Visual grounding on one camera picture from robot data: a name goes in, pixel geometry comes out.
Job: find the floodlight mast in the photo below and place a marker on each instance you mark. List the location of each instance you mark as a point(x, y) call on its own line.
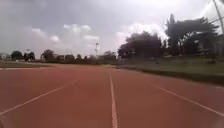
point(97, 48)

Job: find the clump of dark trees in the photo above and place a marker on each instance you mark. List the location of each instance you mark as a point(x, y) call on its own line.
point(141, 45)

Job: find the red running track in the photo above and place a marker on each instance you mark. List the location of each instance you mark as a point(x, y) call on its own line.
point(83, 100)

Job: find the row of trees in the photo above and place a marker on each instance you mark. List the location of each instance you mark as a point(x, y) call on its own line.
point(46, 56)

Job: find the dark kerb strip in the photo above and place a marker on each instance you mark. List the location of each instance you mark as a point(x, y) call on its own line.
point(186, 76)

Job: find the tall dark tree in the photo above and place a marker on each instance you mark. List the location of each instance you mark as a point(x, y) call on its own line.
point(186, 33)

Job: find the pale track edge line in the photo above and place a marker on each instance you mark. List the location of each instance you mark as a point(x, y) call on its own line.
point(20, 68)

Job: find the grass infield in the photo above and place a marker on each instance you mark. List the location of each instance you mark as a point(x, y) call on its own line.
point(16, 64)

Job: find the pole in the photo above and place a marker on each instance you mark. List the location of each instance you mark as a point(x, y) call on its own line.
point(218, 15)

